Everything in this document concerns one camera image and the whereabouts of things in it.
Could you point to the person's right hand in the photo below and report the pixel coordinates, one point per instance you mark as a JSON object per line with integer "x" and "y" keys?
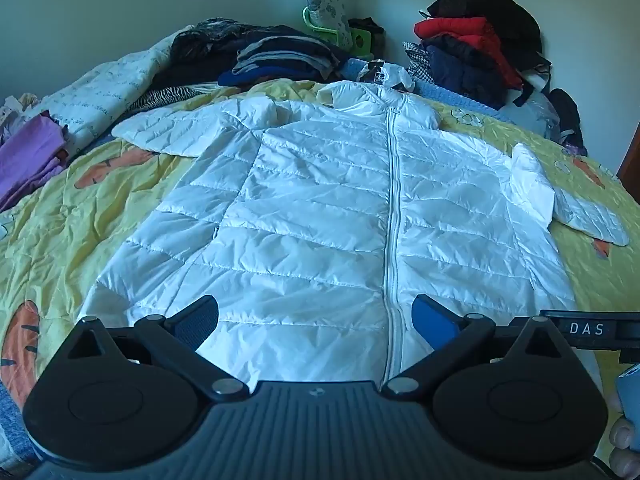
{"x": 622, "y": 462}

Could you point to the pale plastic bag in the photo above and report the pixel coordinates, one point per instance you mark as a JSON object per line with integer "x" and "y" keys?
{"x": 540, "y": 110}

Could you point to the dark patterned clothes pile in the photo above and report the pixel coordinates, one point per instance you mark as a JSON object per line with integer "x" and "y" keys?
{"x": 200, "y": 42}

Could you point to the black bag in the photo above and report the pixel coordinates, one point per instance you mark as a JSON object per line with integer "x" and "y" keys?
{"x": 565, "y": 110}

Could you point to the yellow printed bedspread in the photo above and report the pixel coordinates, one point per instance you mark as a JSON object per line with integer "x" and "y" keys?
{"x": 75, "y": 220}

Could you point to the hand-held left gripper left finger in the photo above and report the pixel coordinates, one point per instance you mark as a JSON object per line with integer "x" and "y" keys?
{"x": 192, "y": 317}

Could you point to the black and white printed garment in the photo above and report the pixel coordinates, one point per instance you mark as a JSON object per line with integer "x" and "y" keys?
{"x": 375, "y": 72}

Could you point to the wooden door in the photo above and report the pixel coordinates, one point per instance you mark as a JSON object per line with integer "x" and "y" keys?
{"x": 631, "y": 165}

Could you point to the zebra striped cloth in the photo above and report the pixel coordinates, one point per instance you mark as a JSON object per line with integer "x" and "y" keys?
{"x": 165, "y": 96}

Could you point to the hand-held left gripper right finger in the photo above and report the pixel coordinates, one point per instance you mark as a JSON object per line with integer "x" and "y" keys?
{"x": 432, "y": 320}

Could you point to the dark cloth bundle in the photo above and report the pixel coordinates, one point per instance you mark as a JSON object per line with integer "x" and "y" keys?
{"x": 367, "y": 27}

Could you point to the pale crumpled cloth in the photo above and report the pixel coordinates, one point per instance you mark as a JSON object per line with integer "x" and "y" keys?
{"x": 17, "y": 110}

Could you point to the houndstooth cloth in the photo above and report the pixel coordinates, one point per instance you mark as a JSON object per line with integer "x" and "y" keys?
{"x": 417, "y": 62}

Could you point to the navy jacket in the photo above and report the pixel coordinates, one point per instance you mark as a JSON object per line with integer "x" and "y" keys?
{"x": 460, "y": 70}

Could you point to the white printed quilt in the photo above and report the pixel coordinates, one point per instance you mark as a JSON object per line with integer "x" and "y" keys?
{"x": 100, "y": 90}

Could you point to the white puffer jacket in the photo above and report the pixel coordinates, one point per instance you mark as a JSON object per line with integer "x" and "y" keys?
{"x": 310, "y": 210}

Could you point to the green plastic chair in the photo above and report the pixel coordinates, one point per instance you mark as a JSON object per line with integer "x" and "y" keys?
{"x": 359, "y": 40}

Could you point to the light blue blanket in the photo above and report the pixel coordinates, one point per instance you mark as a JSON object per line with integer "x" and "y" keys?
{"x": 450, "y": 97}

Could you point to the red jacket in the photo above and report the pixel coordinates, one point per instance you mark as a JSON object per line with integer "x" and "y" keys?
{"x": 450, "y": 27}

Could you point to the purple cloth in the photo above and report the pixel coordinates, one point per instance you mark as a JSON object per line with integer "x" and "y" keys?
{"x": 30, "y": 150}

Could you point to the floral pillow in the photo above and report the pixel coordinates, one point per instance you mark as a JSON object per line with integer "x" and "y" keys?
{"x": 327, "y": 10}

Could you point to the stack of folded dark clothes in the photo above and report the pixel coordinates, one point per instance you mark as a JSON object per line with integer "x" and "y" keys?
{"x": 280, "y": 55}

